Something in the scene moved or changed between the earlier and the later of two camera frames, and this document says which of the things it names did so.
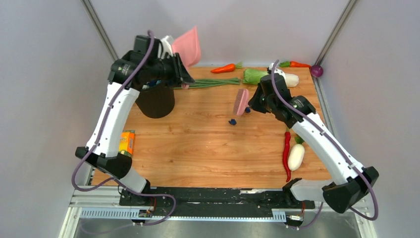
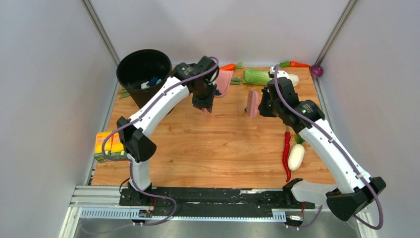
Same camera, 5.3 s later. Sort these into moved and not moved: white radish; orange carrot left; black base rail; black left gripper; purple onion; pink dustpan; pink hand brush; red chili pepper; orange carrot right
Moved: pink dustpan; pink hand brush; black left gripper
Not moved: purple onion; orange carrot left; white radish; orange carrot right; black base rail; red chili pepper
